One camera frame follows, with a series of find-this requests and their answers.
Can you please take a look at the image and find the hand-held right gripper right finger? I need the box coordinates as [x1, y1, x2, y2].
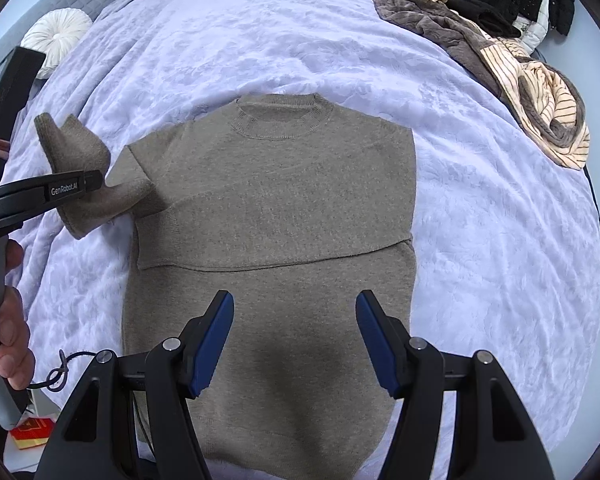
[355, 290, 556, 480]

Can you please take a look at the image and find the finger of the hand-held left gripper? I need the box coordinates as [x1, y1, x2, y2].
[0, 170, 105, 240]

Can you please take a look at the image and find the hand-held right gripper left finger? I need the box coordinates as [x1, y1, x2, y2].
[32, 290, 236, 480]

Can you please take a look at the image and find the olive knit sweater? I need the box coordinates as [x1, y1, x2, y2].
[34, 92, 418, 473]

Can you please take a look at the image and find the person's left hand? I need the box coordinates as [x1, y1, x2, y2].
[0, 239, 36, 392]

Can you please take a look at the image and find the round white pillow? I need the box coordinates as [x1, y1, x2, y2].
[20, 8, 93, 80]

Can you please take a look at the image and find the red box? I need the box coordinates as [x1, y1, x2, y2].
[10, 417, 56, 453]

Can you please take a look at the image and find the white textured bed blanket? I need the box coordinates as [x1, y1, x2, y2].
[0, 0, 600, 480]

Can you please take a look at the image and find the cream striped garment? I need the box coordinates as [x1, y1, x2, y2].
[380, 0, 592, 170]

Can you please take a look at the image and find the brown fleece garment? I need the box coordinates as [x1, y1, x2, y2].
[364, 0, 526, 111]

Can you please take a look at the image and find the white garment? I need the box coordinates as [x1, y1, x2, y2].
[512, 0, 551, 56]

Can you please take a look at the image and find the black cord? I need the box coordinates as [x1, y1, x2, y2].
[27, 352, 106, 393]

